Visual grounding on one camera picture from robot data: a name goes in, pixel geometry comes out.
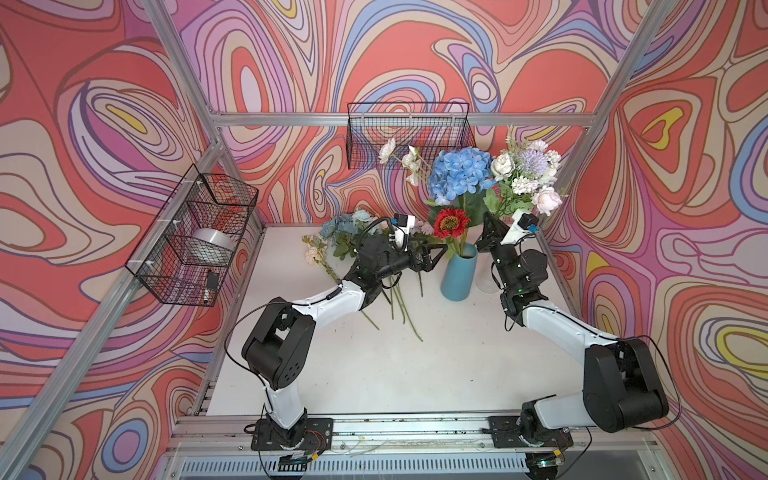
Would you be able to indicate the red gerbera flower stem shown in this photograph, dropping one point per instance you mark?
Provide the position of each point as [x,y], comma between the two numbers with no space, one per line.
[451,226]

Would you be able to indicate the cream rose spray stem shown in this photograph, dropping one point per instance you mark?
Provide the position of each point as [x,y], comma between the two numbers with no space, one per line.
[315,255]

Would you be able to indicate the bright blue hydrangea stem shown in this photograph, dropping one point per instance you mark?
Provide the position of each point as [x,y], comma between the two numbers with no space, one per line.
[460,179]

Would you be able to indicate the teal ceramic vase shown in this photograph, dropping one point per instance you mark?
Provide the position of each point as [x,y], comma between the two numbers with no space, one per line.
[459,274]

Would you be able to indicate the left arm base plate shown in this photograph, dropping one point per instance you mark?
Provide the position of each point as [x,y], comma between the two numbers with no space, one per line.
[292,434]

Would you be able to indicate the black wire basket left wall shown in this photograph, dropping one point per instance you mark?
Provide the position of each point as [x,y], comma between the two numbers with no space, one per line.
[178,269]

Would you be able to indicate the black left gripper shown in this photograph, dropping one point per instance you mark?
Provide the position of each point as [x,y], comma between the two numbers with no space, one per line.
[424,257]

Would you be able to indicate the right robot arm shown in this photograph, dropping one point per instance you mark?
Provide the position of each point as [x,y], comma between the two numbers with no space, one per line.
[621,388]

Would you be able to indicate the white poppy flower stem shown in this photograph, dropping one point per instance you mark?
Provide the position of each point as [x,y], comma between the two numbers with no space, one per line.
[418,169]

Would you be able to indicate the black wire basket back wall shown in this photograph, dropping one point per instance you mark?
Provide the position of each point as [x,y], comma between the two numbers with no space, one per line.
[429,126]

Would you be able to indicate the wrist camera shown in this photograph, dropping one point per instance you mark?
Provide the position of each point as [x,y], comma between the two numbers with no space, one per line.
[524,224]
[401,226]

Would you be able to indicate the purple and pink mixed bouquet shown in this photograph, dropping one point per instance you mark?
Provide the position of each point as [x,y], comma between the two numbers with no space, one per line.
[524,173]

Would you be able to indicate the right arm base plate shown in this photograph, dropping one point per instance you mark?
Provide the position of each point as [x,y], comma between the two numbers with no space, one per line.
[525,431]

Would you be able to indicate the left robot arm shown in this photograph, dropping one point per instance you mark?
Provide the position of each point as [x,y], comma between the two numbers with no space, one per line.
[277,348]

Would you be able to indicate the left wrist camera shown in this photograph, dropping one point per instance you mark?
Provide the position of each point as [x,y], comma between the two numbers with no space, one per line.
[401,226]

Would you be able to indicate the black wire basket wall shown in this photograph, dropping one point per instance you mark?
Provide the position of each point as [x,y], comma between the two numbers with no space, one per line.
[429,126]
[178,269]

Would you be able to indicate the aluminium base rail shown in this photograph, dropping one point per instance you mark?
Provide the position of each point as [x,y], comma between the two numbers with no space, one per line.
[456,445]

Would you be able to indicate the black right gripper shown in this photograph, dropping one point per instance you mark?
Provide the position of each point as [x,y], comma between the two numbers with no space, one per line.
[494,238]

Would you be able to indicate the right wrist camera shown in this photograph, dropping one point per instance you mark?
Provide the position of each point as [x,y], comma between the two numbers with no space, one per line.
[524,224]

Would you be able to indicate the clear glass cup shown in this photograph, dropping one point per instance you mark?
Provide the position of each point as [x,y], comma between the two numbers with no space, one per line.
[484,278]

